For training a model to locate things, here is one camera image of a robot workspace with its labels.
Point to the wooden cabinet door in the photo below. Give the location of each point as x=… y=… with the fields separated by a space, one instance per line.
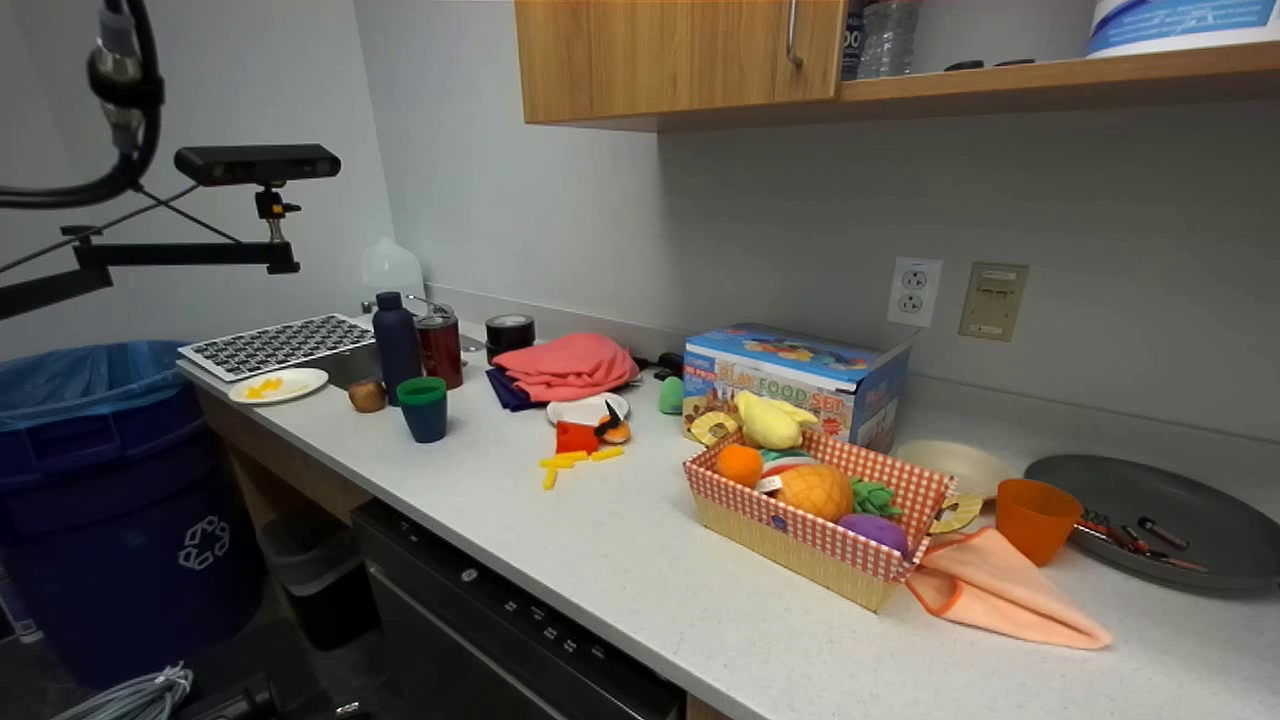
x=666 y=54

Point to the small black object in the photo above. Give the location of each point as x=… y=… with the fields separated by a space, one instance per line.
x=666 y=361

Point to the green round toy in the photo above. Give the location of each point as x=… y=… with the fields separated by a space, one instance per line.
x=674 y=397

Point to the coral pink cloth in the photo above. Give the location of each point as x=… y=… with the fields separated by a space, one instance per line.
x=566 y=365

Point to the small brown toy piece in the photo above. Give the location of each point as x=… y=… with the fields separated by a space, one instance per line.
x=616 y=432

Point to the small white round plate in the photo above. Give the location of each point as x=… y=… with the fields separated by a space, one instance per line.
x=583 y=411

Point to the tan sliced toy food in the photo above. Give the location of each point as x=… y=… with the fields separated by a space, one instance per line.
x=713 y=425

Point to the red toy block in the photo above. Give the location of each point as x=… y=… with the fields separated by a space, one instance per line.
x=579 y=437

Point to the yellow toy fries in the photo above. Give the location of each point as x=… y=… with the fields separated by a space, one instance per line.
x=579 y=460

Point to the black cylinder can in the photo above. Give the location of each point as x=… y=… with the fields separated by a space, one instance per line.
x=508 y=338

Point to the dark blue cloth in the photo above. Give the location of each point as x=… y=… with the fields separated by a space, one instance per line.
x=506 y=391

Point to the orange toy fruit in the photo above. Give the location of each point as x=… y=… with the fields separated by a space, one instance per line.
x=738 y=460

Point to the colourful toy cardboard box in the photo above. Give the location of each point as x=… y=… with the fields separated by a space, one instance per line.
x=800 y=372

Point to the white red toy slice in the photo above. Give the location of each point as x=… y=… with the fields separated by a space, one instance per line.
x=776 y=469

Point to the dark red jar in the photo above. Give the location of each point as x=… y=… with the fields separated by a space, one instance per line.
x=441 y=350

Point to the yellow orange toy mango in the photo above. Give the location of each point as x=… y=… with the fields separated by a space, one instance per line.
x=816 y=490

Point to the green cup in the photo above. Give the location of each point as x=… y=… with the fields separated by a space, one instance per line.
x=425 y=411

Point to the red checkered basket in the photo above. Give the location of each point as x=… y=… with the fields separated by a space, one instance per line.
x=800 y=544

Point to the dark blue bottle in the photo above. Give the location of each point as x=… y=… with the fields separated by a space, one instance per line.
x=393 y=346

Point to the green toy vegetable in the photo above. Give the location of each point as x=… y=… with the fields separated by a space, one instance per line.
x=875 y=499

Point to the translucent white jug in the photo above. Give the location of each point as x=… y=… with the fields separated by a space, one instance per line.
x=389 y=264

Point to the small brown round toy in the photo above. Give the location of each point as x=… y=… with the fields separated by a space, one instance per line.
x=367 y=397

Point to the white power outlet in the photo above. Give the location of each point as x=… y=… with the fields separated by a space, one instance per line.
x=913 y=292

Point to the purple toy eggplant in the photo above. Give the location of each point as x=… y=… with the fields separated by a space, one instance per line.
x=875 y=528

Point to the black dishwasher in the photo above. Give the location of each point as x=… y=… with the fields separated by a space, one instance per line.
x=493 y=640

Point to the beige round plate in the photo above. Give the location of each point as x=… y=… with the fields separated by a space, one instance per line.
x=964 y=464

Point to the white oval plate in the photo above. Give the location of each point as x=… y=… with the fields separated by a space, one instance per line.
x=302 y=387

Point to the pale yellow toy slice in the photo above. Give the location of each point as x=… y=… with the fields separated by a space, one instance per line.
x=956 y=513

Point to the yellow toy food piece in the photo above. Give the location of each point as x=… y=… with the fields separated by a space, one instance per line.
x=265 y=391

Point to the small black waste bin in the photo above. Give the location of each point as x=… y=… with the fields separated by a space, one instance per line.
x=322 y=583

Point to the clear water bottle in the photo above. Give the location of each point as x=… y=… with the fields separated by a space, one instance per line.
x=884 y=38

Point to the orange plastic cup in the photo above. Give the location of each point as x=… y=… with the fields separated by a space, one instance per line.
x=1038 y=520

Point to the peach cloth napkin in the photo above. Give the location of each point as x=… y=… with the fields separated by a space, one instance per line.
x=1005 y=602

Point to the flat black object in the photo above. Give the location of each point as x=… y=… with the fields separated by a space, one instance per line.
x=964 y=61
x=1018 y=61

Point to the reddish brown toy strip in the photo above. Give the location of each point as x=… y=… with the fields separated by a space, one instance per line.
x=1121 y=542

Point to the dark toy piece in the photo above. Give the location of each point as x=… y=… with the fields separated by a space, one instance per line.
x=1163 y=535

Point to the blue recycling bin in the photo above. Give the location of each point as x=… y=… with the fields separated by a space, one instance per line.
x=115 y=520

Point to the dark grey round plate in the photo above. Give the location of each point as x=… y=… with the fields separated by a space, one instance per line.
x=1201 y=492

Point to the grey plastic bag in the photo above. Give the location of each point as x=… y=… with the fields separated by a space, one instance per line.
x=134 y=697

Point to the white tub with blue label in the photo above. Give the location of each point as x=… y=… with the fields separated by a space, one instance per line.
x=1181 y=22

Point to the beige wall plate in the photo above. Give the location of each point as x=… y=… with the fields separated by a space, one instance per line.
x=994 y=301

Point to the wooden counter frame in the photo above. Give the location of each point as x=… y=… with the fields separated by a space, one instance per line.
x=272 y=464

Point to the black bar camera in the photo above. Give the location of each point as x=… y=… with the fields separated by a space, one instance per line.
x=256 y=162

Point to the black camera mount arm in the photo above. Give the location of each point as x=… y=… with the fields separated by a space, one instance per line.
x=174 y=255

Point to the wooden wall cabinet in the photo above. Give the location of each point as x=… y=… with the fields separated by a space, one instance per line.
x=1066 y=83

